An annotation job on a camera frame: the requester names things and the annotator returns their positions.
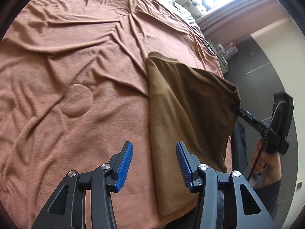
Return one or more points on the white rack on cabinet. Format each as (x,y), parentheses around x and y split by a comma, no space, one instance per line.
(227,51)

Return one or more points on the rust orange bed blanket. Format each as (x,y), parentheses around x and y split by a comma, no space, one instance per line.
(74,88)

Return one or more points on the beige bed sheet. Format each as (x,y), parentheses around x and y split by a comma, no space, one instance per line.
(171,2)

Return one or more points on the folded black garment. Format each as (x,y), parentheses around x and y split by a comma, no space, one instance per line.
(239,147)

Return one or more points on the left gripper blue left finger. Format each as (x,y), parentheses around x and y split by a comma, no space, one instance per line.
(120,164)

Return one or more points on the black frame on bed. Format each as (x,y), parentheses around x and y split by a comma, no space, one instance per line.
(209,48)

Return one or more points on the right pink curtain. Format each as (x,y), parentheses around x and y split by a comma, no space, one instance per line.
(239,18)

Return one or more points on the brown printed t-shirt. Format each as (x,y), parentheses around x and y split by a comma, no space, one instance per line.
(190,105)

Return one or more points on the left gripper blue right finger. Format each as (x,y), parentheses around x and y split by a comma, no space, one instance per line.
(188,164)

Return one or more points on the person right hand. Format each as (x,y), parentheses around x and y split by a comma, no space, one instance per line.
(272,160)

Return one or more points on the bear print pillow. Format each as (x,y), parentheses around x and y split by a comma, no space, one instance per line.
(195,7)

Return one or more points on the white bedside cabinet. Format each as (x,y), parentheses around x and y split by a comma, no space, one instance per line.
(223,63)

